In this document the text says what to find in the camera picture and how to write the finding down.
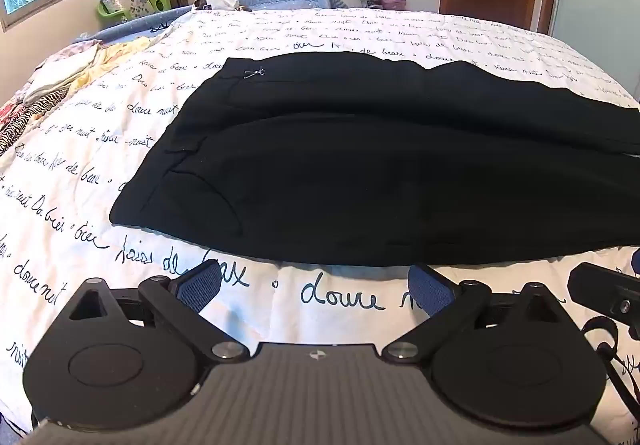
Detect zebra striped cloth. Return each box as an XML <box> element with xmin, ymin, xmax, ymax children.
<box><xmin>0</xmin><ymin>87</ymin><xmax>74</xmax><ymax>156</ymax></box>

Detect pale floral cloth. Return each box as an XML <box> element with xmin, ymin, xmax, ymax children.
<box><xmin>22</xmin><ymin>37</ymin><xmax>152</xmax><ymax>106</ymax></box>

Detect black strap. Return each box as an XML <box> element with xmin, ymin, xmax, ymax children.
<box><xmin>581</xmin><ymin>317</ymin><xmax>640</xmax><ymax>407</ymax></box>

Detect white script printed blanket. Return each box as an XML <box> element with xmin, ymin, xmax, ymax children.
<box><xmin>0</xmin><ymin>7</ymin><xmax>640</xmax><ymax>432</ymax></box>

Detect black pants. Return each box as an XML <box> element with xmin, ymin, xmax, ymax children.
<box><xmin>110</xmin><ymin>51</ymin><xmax>640</xmax><ymax>271</ymax></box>

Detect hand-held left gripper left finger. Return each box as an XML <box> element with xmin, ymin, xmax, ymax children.
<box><xmin>67</xmin><ymin>260</ymin><xmax>249</xmax><ymax>364</ymax></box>

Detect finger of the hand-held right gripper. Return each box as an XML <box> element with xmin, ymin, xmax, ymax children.
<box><xmin>567</xmin><ymin>262</ymin><xmax>640</xmax><ymax>327</ymax></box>

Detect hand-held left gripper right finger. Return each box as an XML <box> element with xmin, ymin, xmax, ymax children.
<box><xmin>382</xmin><ymin>264</ymin><xmax>572</xmax><ymax>364</ymax></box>

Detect sliding glass wardrobe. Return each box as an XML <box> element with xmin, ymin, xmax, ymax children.
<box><xmin>549</xmin><ymin>0</ymin><xmax>640</xmax><ymax>98</ymax></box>

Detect blue fleece blanket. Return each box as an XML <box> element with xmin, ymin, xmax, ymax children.
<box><xmin>75</xmin><ymin>0</ymin><xmax>362</xmax><ymax>44</ymax></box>

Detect green plastic basket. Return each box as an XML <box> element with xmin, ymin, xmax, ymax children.
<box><xmin>97</xmin><ymin>0</ymin><xmax>174</xmax><ymax>22</ymax></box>

